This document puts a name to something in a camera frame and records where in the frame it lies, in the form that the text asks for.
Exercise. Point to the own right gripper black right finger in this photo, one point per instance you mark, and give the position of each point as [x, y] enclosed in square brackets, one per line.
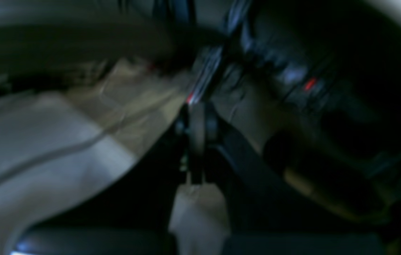
[267, 216]

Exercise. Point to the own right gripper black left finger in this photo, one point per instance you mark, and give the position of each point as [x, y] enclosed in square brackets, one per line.
[131, 217]

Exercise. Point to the black power strip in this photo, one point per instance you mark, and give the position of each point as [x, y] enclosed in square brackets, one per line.
[332, 58]

